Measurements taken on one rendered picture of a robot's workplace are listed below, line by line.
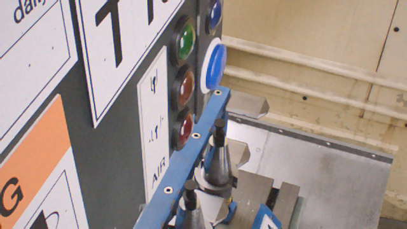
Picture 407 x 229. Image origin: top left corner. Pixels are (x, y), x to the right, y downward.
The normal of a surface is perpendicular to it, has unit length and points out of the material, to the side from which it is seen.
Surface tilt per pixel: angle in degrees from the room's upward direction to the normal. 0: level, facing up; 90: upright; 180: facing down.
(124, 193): 90
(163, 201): 0
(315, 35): 90
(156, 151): 90
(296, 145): 25
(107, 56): 90
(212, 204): 0
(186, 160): 0
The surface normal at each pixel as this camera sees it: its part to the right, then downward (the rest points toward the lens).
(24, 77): 0.94, 0.26
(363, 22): -0.34, 0.65
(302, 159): -0.11, -0.40
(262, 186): 0.03, -0.72
